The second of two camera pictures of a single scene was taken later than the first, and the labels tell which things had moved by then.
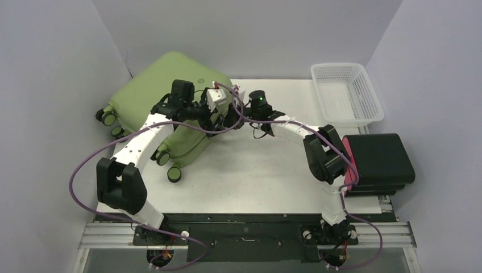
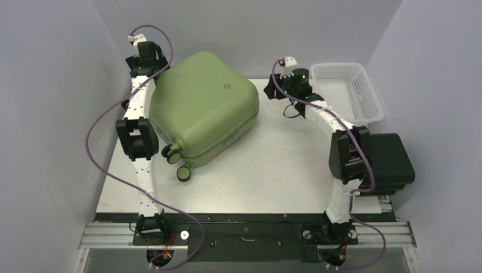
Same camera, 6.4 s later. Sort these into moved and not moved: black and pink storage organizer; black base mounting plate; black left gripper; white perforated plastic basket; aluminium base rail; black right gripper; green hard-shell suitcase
Moved: black right gripper; green hard-shell suitcase; black left gripper
Not moved: aluminium base rail; black base mounting plate; black and pink storage organizer; white perforated plastic basket
